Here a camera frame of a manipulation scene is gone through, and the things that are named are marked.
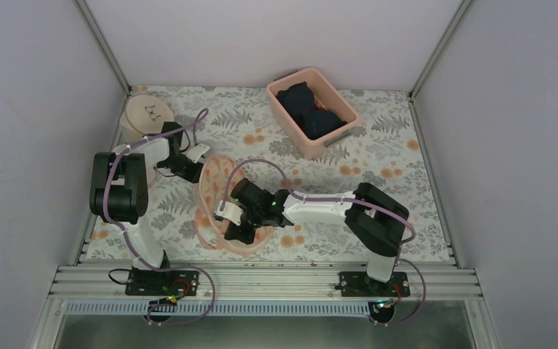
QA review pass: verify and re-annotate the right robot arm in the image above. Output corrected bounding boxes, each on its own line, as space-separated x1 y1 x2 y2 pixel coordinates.
214 179 409 296

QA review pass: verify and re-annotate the beige round mesh laundry bag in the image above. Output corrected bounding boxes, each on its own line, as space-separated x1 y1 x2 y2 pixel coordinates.
119 95 174 143

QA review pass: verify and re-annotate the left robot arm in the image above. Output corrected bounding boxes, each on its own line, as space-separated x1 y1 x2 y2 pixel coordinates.
89 121 209 294

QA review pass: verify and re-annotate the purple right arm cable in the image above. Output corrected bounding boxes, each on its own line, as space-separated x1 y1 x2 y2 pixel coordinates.
219 159 428 329

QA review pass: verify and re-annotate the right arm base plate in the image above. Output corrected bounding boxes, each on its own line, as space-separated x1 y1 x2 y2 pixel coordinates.
334 271 411 297

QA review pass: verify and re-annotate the aluminium frame post right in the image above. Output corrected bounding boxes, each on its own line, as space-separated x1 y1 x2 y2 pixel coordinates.
408 0 474 103

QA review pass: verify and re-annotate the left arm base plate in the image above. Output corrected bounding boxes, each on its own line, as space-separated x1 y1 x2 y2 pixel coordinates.
125 269 200 297

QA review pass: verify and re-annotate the navy blue bra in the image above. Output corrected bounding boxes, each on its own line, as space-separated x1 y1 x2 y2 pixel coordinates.
276 82 347 140

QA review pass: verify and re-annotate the aluminium frame post left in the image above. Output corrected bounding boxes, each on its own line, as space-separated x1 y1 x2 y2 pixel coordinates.
73 0 132 95

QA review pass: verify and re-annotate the floral patterned table mat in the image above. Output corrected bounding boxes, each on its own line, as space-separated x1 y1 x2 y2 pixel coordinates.
84 87 453 264

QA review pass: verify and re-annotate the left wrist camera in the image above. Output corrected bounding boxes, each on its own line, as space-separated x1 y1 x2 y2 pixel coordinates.
185 143 210 163

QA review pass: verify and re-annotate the pink plastic bin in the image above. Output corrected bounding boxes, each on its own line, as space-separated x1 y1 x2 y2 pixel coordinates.
266 68 360 159

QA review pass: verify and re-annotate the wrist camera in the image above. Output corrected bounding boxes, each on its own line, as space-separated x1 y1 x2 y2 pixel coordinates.
214 200 244 226
185 143 210 163

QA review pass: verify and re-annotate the white pink-trimmed mesh laundry bag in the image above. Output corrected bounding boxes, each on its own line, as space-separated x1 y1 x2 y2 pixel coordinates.
113 145 157 187

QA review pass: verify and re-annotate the floral peach mesh laundry bag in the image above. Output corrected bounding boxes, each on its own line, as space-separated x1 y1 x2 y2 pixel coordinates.
193 156 275 256

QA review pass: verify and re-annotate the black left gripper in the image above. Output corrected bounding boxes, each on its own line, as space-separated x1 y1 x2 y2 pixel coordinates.
159 153 208 183

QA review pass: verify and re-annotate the aluminium front rail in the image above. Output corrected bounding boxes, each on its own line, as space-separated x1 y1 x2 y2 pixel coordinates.
49 262 483 300

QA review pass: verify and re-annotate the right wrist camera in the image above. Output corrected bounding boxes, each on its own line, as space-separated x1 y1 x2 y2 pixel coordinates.
214 200 244 226

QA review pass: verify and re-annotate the aluminium frame post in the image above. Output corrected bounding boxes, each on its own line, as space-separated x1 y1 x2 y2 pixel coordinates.
73 0 132 95
408 0 474 103

